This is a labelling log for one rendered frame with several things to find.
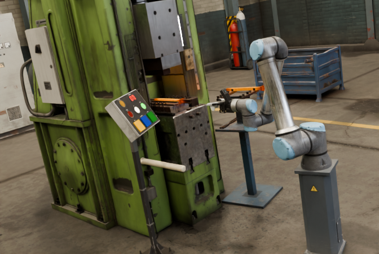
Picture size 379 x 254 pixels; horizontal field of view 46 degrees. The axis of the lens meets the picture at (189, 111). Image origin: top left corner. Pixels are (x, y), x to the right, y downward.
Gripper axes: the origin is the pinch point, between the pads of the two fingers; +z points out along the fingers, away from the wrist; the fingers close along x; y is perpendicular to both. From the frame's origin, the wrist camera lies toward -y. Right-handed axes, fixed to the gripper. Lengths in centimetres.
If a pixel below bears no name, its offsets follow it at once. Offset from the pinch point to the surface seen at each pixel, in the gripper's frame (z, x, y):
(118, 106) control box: 14, -71, -16
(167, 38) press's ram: 33, -2, -48
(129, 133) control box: 9, -70, 2
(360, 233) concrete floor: -88, 32, 100
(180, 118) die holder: 26.7, -9.6, 11.8
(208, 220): 22, -2, 100
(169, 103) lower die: 39.6, -6.2, 1.3
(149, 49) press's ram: 38, -18, -43
